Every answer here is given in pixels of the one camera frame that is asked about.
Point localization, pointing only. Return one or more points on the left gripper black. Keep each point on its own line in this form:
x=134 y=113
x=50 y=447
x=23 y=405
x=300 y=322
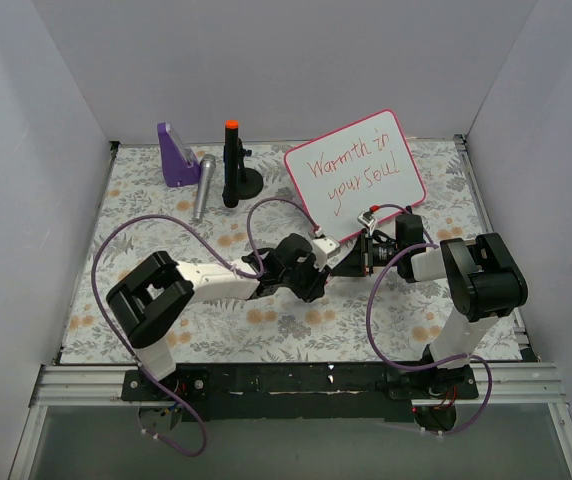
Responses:
x=313 y=281

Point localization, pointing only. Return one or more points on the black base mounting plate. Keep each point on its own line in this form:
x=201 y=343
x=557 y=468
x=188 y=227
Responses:
x=234 y=391

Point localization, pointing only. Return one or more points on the black round stand base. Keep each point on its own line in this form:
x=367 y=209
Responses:
x=249 y=181

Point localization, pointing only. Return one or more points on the floral table mat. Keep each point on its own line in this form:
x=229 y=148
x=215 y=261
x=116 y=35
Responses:
x=357 y=319

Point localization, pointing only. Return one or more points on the purple wedge stand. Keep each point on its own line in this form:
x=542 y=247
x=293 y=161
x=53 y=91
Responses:
x=179 y=163

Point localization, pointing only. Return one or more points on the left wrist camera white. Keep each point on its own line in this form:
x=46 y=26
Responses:
x=324 y=248

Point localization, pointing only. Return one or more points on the pink framed whiteboard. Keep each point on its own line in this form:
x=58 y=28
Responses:
x=345 y=172

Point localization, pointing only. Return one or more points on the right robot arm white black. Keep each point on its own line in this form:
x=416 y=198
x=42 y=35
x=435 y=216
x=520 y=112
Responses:
x=484 y=284

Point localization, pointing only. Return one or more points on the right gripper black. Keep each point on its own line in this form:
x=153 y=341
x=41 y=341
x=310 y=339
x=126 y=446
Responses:
x=362 y=255

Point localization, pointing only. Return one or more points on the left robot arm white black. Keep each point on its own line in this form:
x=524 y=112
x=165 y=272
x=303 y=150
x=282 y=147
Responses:
x=148 y=301

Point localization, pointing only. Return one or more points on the silver microphone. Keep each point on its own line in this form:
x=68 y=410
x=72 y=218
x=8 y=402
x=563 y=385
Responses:
x=208 y=166

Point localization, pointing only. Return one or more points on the aluminium frame rail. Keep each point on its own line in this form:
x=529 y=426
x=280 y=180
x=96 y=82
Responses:
x=84 y=385

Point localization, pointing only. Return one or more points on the black flashlight orange tip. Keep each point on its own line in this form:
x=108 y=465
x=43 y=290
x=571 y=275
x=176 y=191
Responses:
x=230 y=193

